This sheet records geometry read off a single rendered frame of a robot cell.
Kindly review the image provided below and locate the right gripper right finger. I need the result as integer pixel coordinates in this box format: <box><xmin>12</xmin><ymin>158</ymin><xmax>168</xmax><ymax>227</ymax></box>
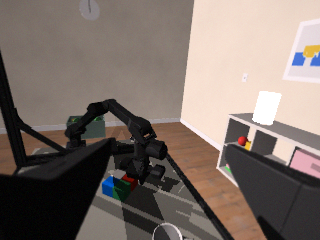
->
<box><xmin>225</xmin><ymin>144</ymin><xmax>320</xmax><ymax>240</ymax></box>

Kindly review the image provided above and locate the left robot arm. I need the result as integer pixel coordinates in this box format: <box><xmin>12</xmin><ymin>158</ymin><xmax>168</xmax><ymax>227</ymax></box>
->
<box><xmin>64</xmin><ymin>99</ymin><xmax>168</xmax><ymax>180</ymax></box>

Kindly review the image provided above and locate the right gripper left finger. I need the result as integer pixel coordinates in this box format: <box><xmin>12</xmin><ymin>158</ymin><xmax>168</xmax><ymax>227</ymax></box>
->
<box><xmin>0</xmin><ymin>139</ymin><xmax>112</xmax><ymax>240</ymax></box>

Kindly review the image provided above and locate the white mug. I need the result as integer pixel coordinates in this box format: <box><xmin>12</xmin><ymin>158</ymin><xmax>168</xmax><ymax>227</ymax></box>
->
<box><xmin>153</xmin><ymin>223</ymin><xmax>194</xmax><ymax>240</ymax></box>

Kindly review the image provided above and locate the green cube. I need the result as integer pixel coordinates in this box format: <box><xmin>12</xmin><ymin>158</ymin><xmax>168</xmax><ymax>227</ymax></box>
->
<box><xmin>112</xmin><ymin>180</ymin><xmax>131</xmax><ymax>202</ymax></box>

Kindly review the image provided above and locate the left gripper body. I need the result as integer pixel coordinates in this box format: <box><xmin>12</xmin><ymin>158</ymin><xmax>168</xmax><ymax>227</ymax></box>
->
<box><xmin>119</xmin><ymin>152</ymin><xmax>165</xmax><ymax>180</ymax></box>

